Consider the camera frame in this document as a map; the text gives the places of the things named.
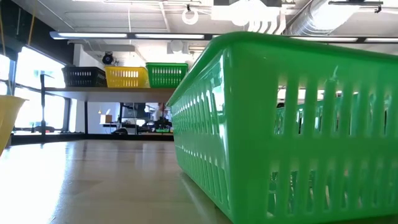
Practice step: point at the green plastic basket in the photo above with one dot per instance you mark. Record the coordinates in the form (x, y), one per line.
(166, 76)
(248, 124)

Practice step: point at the dark background monitor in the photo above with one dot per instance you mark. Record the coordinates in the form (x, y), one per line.
(132, 110)

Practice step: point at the black ceiling dome camera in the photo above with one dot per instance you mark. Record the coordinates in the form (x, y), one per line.
(107, 58)

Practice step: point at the yellow plastic basket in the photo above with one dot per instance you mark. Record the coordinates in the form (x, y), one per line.
(127, 77)
(7, 118)

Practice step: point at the cardboard box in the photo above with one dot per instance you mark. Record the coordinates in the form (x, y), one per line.
(106, 119)

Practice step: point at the silver ventilation duct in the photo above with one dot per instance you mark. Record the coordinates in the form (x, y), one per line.
(311, 18)

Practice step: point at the black aluminium table frame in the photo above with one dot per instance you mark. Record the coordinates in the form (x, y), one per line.
(93, 138)

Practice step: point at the long ceiling light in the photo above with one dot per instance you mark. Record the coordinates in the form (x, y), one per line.
(168, 36)
(93, 35)
(323, 39)
(379, 40)

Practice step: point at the wooden shelf board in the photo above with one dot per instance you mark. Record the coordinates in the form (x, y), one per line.
(109, 95)

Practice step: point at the black plastic basket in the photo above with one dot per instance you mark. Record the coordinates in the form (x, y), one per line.
(84, 77)

